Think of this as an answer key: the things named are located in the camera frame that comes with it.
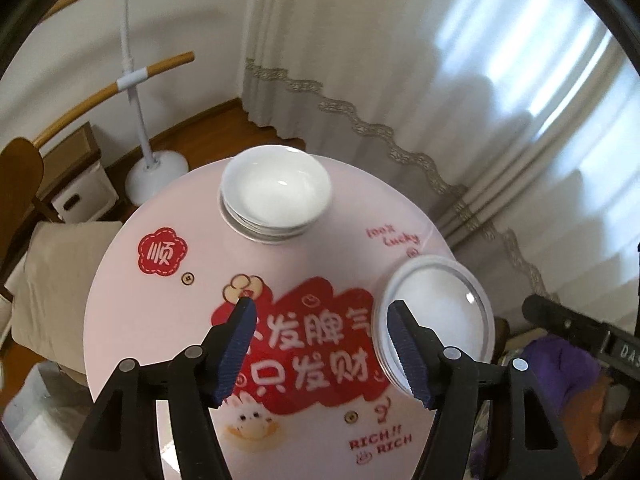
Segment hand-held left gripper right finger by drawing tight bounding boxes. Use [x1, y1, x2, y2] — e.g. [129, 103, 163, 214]
[386, 300, 586, 480]

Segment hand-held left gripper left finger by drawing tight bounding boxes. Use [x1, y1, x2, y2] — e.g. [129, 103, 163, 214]
[59, 296, 258, 480]

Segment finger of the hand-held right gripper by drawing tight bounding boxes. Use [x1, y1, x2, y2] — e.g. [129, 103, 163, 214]
[521, 294, 640, 383]

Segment grey band rim plate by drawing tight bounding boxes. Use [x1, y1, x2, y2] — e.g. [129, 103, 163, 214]
[382, 255, 496, 386]

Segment white bowl with red label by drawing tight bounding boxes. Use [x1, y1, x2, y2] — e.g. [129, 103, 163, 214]
[221, 199, 313, 241]

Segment large plain white bowl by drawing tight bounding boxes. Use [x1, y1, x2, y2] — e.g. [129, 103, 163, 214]
[220, 146, 332, 233]

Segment person's right hand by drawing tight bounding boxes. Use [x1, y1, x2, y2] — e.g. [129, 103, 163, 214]
[561, 374, 640, 480]

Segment person's purple clothing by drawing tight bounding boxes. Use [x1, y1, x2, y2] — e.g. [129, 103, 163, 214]
[492, 335, 608, 480]

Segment white foam box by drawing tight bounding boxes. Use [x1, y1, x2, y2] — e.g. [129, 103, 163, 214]
[0, 364, 97, 461]

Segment white coat rack wooden arms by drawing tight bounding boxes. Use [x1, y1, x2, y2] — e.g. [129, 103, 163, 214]
[30, 0, 198, 208]

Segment beige seat cushion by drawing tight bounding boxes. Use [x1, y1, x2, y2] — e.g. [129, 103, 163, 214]
[4, 220, 124, 377]

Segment white storage box wooden lid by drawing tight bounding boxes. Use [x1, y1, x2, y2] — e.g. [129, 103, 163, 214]
[39, 122, 119, 223]

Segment beige lace-trimmed curtain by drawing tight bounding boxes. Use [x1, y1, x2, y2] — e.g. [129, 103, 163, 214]
[240, 0, 640, 321]

